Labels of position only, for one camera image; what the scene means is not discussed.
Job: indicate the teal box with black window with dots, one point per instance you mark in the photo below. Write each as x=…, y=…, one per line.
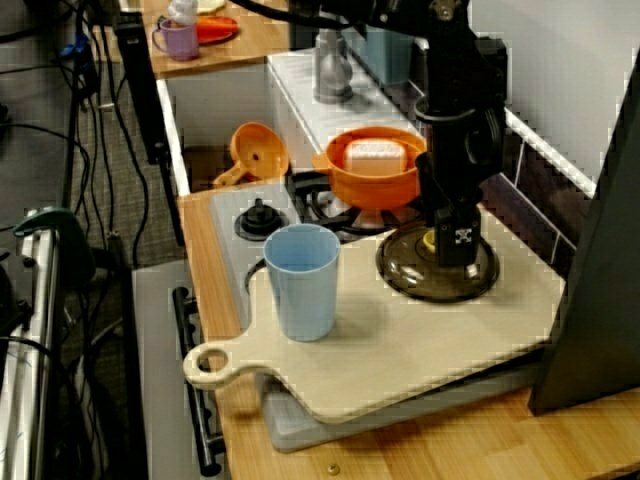
x=385, y=60

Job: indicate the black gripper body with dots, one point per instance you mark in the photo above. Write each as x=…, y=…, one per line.
x=455, y=190

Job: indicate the white toy oven front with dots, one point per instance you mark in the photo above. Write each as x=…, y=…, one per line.
x=160, y=375

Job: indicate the light wooden cutting board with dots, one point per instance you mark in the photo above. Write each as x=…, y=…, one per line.
x=400, y=350

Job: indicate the purple plastic mug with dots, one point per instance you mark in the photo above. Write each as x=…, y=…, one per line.
x=180, y=45

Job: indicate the grey toy stove top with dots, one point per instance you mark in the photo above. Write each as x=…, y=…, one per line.
x=225, y=210

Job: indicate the aluminium frame rail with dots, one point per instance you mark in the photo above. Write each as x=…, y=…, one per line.
x=42, y=300

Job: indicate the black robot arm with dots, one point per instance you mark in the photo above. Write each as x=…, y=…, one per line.
x=450, y=60

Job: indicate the brass screw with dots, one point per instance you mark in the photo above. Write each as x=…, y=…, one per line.
x=332, y=469

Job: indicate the white sponge block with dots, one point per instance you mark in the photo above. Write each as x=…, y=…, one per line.
x=375, y=157

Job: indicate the glass lid with yellow knob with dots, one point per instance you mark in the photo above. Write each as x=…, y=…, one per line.
x=410, y=280

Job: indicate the grey toy faucet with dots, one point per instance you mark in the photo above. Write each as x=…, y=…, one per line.
x=330, y=70

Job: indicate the orange plastic funnel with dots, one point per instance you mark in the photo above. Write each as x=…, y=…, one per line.
x=260, y=150

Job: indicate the white toy sink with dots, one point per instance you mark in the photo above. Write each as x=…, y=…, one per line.
x=300, y=100

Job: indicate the black vertical bar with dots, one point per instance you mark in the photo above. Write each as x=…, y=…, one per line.
x=142, y=100

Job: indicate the cream plate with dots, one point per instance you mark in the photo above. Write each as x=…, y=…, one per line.
x=210, y=6

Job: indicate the black burner grate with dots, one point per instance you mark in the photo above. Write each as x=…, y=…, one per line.
x=310, y=192

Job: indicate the orange plastic pot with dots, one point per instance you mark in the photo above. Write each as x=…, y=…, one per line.
x=370, y=192

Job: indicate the light blue plastic cup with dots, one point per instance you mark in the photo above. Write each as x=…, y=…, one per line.
x=305, y=295

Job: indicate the black stove knob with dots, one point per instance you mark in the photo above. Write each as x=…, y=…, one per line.
x=260, y=222

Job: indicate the white item in mug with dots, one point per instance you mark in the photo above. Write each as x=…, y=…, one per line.
x=182, y=10

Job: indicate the dark slanted panel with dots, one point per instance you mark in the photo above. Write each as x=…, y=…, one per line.
x=600, y=300

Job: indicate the orange plate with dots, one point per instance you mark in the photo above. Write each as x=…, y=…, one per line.
x=217, y=30

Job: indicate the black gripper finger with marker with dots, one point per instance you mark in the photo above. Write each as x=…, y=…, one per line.
x=457, y=240

